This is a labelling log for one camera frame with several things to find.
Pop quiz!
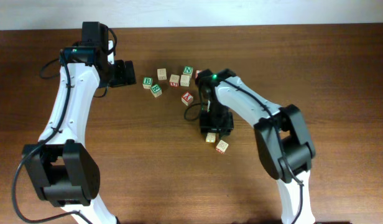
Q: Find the wooden block yellow J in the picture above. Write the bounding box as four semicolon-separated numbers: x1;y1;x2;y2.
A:
205;133;216;143

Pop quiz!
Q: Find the wooden block red M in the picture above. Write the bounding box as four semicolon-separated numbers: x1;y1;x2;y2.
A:
215;140;229;154

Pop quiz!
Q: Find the wooden block red Y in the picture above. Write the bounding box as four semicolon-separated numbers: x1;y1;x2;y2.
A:
182;91;194;106

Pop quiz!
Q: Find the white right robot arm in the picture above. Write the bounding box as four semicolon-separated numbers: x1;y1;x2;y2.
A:
195;69;316;223

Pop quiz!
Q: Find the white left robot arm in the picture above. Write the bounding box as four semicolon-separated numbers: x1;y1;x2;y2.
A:
19;22;136;223

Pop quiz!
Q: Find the wooden block green B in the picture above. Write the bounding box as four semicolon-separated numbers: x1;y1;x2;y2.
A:
142;77;153;89

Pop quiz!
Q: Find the wooden block green R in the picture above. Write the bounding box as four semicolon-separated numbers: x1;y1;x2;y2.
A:
150;84;162;98

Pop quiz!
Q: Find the plain wooden block red side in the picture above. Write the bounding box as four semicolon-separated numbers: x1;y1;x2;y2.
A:
157;68;167;81

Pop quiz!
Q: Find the wooden block red U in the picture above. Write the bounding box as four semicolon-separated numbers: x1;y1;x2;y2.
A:
169;74;180;87

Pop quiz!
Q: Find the wooden block green V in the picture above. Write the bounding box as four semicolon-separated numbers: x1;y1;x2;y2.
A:
180;75;190;86

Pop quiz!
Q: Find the wooden block red 9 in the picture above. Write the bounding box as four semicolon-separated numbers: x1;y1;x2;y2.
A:
195;70;201;79

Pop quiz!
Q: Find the wooden block green N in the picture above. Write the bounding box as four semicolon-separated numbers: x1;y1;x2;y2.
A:
183;66;193;78

